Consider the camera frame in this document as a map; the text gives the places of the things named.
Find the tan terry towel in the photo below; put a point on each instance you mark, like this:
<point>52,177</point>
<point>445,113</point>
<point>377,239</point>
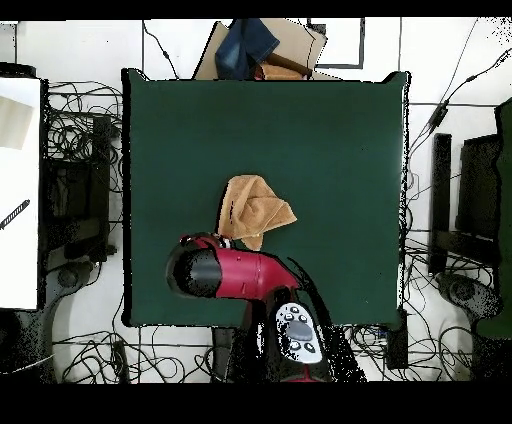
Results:
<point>256,208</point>

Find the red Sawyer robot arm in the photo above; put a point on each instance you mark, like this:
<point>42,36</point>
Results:
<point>248,276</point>

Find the dark flat object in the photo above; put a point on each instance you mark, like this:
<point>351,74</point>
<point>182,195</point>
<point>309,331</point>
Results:
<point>16,70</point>

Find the dark green table cloth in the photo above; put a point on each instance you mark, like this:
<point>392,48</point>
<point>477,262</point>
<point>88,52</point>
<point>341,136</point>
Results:
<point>320,160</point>

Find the black power strip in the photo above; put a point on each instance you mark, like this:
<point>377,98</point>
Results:
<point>396,344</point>
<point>120,360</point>

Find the white desk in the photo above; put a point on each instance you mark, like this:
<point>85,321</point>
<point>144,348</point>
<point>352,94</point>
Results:
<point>20,260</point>

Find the tan folded cloth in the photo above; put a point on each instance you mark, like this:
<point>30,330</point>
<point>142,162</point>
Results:
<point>280,73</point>

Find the dark brown folded cloth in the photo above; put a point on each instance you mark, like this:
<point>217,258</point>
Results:
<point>288,62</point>

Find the blue denim jeans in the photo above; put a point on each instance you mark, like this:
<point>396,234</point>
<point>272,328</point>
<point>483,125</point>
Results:
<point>240,44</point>

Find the beige box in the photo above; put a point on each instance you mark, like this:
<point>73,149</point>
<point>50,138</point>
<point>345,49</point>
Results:
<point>14,124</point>

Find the brown cardboard box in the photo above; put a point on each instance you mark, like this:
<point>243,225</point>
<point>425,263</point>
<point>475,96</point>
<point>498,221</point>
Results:
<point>296,40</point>

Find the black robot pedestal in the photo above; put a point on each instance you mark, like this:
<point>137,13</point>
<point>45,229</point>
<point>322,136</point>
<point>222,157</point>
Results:
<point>222,352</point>

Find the grey square frame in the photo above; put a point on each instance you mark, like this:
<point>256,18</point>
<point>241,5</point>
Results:
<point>362,40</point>

